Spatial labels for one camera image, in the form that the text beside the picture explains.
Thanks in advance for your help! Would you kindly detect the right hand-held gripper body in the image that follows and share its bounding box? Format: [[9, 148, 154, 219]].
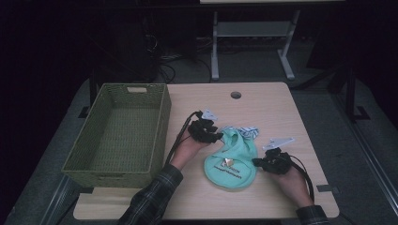
[[261, 137, 296, 175]]

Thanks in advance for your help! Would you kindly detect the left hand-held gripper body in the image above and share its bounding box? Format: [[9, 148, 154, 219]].
[[187, 109, 220, 141]]

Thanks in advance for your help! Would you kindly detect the teal baby bib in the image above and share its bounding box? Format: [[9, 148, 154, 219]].
[[203, 125, 260, 190]]

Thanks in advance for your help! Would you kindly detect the green woven basket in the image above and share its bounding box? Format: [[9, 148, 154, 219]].
[[61, 82, 173, 189]]

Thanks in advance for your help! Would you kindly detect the person's left hand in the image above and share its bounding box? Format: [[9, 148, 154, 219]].
[[170, 130, 209, 172]]

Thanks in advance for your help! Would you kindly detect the person's right hand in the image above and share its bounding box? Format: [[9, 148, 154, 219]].
[[270, 166, 314, 209]]

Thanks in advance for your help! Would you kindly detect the grey tape strip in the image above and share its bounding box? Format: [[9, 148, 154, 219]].
[[315, 184, 340, 195]]

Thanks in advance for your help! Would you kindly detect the black metal stand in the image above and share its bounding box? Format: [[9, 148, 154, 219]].
[[327, 62, 372, 124], [77, 68, 99, 119]]

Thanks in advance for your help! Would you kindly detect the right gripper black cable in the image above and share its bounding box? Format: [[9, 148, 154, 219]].
[[289, 154, 315, 202]]

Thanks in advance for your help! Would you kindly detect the tangle of floor cables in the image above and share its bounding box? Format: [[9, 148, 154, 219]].
[[145, 33, 214, 84]]

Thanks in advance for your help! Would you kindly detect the metal floor rail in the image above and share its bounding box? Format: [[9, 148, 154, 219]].
[[332, 92, 398, 218], [38, 173, 76, 225]]

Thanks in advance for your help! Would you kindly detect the white metal table frame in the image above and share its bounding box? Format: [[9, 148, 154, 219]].
[[210, 9, 302, 82]]

